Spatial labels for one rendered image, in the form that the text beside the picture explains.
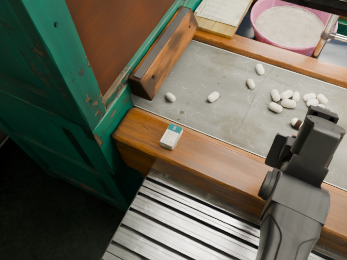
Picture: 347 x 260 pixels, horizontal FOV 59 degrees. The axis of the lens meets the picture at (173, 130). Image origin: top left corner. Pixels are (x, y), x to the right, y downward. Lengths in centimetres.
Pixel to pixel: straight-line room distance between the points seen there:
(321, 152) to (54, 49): 43
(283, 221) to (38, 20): 42
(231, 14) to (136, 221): 68
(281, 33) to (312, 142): 66
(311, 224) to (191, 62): 65
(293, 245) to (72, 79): 44
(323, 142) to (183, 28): 56
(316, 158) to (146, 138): 44
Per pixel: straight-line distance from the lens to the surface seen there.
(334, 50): 117
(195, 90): 88
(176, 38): 87
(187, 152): 74
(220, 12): 105
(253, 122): 83
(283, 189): 42
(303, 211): 42
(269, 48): 98
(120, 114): 80
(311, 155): 46
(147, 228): 79
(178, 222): 78
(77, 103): 63
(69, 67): 58
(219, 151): 75
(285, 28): 111
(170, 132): 75
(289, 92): 89
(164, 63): 82
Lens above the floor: 143
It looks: 59 degrees down
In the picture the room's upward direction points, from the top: 5 degrees counter-clockwise
